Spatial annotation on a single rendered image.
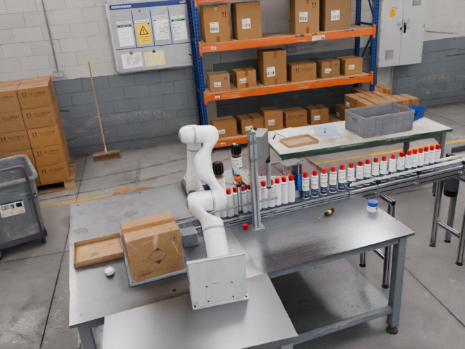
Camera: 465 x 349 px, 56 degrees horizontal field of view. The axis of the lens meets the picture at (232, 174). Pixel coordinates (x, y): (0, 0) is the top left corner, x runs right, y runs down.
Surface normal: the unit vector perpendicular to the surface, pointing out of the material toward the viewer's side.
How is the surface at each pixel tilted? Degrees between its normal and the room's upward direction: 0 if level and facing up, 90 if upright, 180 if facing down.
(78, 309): 0
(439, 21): 90
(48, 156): 90
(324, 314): 1
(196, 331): 0
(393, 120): 90
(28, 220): 93
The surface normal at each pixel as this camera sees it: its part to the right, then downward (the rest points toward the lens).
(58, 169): 0.31, 0.34
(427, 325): -0.07, -0.91
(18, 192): 0.52, 0.36
